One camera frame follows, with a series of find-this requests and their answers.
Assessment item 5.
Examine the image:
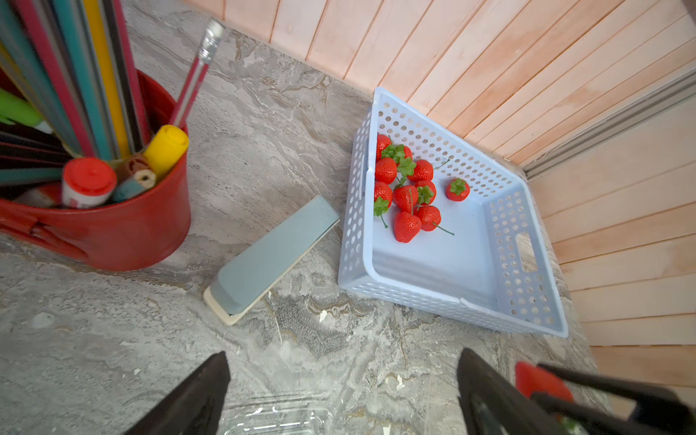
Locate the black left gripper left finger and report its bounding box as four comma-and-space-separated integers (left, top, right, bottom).
126, 352, 230, 434

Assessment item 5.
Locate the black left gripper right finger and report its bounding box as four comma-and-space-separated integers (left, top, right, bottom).
456, 348, 567, 434

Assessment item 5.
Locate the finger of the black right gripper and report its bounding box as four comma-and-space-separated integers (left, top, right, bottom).
532, 393, 695, 434
538, 364, 680, 402

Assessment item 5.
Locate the light blue perforated plastic basket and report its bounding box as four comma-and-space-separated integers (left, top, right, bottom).
338, 88, 568, 337

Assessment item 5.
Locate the red metal pencil bucket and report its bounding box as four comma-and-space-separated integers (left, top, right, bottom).
0, 67, 192, 273

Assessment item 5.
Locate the large red strawberry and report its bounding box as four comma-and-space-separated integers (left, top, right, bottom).
393, 211, 422, 243

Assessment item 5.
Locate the red strawberry with stem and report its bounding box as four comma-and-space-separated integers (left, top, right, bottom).
415, 205, 453, 236

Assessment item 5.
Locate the red strawberry with green leaves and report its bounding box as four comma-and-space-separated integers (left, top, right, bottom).
446, 178, 471, 202

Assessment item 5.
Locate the white glue stick red cap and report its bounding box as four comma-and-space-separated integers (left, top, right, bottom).
62, 158, 118, 210

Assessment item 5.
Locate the yellow cap marker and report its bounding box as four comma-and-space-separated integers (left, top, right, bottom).
142, 124, 190, 181

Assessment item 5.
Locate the green highlighter marker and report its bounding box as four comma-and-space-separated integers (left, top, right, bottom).
0, 90, 54, 134

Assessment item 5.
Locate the pink pencil with eraser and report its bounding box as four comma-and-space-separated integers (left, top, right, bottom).
169, 19, 225, 129

